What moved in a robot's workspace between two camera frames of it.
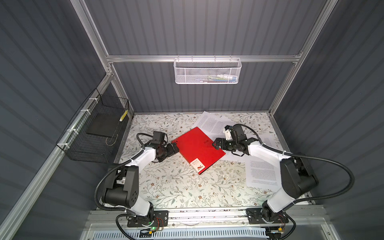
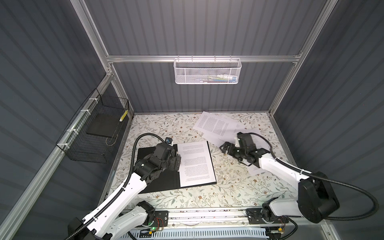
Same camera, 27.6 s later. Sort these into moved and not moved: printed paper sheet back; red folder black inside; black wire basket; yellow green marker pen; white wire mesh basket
Moved: red folder black inside
Not moved: black wire basket; printed paper sheet back; yellow green marker pen; white wire mesh basket
